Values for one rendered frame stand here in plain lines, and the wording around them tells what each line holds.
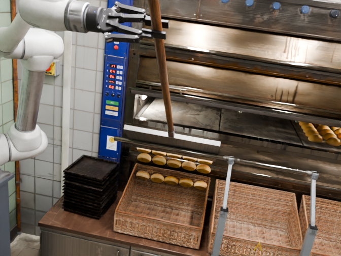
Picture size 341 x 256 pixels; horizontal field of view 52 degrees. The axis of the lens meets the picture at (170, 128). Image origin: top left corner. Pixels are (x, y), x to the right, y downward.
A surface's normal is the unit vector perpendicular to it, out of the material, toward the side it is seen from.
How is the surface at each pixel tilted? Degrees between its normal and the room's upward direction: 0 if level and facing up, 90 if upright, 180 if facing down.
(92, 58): 90
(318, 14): 90
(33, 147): 105
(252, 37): 70
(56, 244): 90
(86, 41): 90
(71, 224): 0
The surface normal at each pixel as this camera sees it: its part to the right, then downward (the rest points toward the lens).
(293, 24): -0.16, 0.32
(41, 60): 0.53, 0.70
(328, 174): -0.11, -0.02
